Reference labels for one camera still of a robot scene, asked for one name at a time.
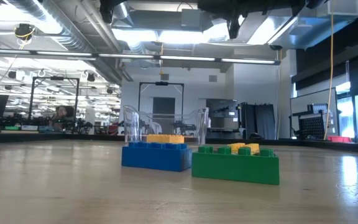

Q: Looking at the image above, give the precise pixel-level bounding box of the blue toy building block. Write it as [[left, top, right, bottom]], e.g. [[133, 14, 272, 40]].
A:
[[121, 142, 193, 173]]

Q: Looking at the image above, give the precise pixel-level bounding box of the green toy building block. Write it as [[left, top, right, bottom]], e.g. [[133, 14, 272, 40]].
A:
[[191, 145, 280, 186]]

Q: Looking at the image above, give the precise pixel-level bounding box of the grey metal cabinet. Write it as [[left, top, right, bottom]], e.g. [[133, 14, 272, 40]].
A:
[[206, 98, 239, 140]]

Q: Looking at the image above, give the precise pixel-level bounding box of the clear plastic bin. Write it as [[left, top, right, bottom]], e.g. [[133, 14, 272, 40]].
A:
[[122, 105, 210, 146]]

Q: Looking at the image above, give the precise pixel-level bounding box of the long white light bar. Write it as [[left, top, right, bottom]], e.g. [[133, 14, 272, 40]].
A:
[[0, 48, 281, 65]]

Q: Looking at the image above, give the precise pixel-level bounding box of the person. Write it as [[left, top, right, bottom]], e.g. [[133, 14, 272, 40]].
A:
[[52, 105, 75, 128]]

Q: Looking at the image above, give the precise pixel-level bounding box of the white partition panel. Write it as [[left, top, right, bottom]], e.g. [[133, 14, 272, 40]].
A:
[[290, 88, 338, 139]]

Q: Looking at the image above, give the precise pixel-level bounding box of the black perforated panel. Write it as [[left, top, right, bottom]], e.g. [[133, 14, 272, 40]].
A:
[[297, 112, 326, 140]]

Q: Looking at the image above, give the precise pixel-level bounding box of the distant robot workbench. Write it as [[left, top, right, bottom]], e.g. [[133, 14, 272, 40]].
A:
[[0, 114, 122, 135]]

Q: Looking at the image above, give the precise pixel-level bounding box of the red tray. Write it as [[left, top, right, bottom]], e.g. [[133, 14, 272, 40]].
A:
[[327, 136, 353, 144]]

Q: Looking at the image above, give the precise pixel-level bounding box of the black gantry frame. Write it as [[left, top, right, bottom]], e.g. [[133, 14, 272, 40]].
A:
[[28, 76, 81, 122], [138, 82, 185, 110]]

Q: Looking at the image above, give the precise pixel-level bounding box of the black aluminium table frame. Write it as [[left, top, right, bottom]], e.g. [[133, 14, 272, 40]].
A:
[[0, 130, 358, 155]]

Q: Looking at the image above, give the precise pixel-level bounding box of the yellow extension cable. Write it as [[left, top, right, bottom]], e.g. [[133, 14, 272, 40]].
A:
[[323, 0, 336, 141]]

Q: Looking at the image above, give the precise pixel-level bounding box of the yellow ceiling cord reel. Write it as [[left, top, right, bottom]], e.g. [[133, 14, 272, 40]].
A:
[[13, 23, 37, 41]]

